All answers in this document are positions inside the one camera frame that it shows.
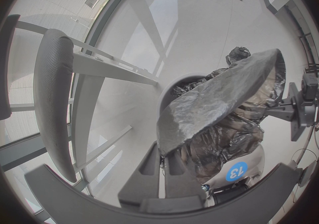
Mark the brown chair with white legs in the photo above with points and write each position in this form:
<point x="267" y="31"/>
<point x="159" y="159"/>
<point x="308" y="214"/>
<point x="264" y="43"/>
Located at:
<point x="52" y="93"/>

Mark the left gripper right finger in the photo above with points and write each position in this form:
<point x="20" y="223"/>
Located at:
<point x="184" y="188"/>

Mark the black plastic bag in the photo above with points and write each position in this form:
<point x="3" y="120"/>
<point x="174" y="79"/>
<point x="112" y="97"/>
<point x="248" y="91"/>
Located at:
<point x="211" y="103"/>

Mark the black plastic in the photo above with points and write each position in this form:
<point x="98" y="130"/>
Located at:
<point x="238" y="54"/>

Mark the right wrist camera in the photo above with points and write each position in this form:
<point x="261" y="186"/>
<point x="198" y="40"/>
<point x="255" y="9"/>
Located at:
<point x="309" y="86"/>

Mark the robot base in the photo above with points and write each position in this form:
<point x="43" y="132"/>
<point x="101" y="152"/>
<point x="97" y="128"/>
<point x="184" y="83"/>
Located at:
<point x="249" y="160"/>

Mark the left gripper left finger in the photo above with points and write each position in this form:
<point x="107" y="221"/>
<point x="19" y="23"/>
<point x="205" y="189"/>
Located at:
<point x="129" y="188"/>

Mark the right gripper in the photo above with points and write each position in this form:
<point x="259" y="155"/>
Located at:
<point x="297" y="118"/>

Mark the window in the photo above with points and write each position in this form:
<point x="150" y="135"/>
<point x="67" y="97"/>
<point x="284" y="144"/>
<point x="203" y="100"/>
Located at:
<point x="37" y="6"/>

